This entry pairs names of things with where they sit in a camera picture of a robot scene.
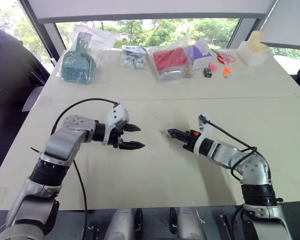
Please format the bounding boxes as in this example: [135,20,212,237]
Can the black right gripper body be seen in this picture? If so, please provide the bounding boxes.
[182,129,201,153]

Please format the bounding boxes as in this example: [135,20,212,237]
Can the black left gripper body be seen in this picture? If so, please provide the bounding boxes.
[107,120,130,150]

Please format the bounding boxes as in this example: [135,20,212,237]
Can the red box in plastic bag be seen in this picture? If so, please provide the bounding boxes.
[147,36,199,83]

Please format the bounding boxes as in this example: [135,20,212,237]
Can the bag of white blue items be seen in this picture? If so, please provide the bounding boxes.
[119,45,150,71]

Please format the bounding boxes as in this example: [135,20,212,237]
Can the small orange object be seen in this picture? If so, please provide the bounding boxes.
[221,65,234,78]

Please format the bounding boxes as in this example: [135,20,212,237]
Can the purple and white box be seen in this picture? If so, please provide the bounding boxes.
[187,38,213,71]

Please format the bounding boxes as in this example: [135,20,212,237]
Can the grey rounded shape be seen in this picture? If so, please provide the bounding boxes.
[107,208,136,240]
[176,206,207,240]

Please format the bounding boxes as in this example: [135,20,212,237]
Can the green plastic dustpan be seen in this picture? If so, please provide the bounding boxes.
[59,31,97,85]

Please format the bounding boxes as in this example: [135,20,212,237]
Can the red item in clear wrap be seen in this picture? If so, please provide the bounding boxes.
[211,48,240,65]

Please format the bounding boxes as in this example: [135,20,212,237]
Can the grey chair part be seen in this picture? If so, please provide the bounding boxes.
[21,85,45,113]

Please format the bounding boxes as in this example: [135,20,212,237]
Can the clear plastic dustpan bag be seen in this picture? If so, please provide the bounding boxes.
[56,23,121,86]

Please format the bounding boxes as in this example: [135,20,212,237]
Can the dark clothed bystander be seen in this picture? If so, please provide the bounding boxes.
[0,27,52,176]

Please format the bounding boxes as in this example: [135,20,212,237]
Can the pale yellow foam piece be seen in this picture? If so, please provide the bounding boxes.
[247,30,268,55]

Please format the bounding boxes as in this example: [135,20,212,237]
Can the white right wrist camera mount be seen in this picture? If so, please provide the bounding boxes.
[192,112,214,156]

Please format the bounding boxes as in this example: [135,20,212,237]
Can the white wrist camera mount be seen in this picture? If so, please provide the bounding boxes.
[103,102,130,146]
[192,112,214,156]

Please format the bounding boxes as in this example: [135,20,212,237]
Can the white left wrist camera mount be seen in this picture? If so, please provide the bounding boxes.
[103,102,130,146]

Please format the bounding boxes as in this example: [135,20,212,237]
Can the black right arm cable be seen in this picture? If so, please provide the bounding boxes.
[199,114,258,182]

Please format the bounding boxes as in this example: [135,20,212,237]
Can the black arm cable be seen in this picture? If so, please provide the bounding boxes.
[50,97,121,236]
[199,114,258,182]

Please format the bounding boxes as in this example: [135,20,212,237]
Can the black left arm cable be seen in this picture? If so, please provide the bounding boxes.
[50,97,121,236]

